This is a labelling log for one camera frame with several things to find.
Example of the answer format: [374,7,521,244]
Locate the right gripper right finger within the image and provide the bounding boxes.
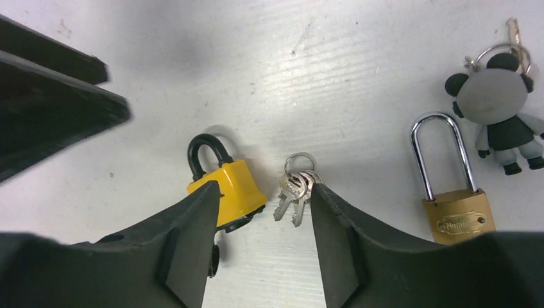
[310,184,543,307]

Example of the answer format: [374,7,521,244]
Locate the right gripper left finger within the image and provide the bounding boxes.
[1,182,220,307]

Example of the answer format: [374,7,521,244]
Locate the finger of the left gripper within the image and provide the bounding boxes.
[1,51,132,181]
[1,15,109,85]

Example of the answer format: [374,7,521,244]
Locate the yellow padlock with keys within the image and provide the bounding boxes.
[186,133,269,279]

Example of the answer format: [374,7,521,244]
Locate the small brass padlock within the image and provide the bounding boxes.
[411,112,497,245]

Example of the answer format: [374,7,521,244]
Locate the silver keys on ring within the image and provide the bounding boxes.
[273,152,323,228]

